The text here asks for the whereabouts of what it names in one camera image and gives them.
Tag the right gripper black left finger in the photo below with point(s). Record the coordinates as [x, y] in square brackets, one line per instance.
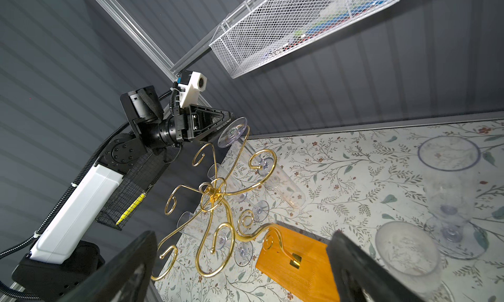
[125, 278]

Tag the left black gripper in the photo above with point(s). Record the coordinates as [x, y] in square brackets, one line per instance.
[198, 122]

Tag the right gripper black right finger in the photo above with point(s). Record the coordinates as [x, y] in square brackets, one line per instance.
[357, 274]

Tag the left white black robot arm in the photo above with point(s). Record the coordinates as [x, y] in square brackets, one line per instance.
[108, 189]

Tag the orange wooden rack base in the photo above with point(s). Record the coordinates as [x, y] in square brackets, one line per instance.
[299, 264]

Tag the yellow striped item in basket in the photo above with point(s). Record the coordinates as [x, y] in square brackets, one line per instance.
[125, 215]

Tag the floral table mat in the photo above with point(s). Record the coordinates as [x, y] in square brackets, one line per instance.
[356, 182]

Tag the items in white basket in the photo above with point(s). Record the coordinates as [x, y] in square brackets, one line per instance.
[333, 15]

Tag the black wire mesh basket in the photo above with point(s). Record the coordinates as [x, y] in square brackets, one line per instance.
[141, 178]

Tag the white wire mesh basket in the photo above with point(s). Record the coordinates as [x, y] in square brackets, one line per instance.
[254, 27]

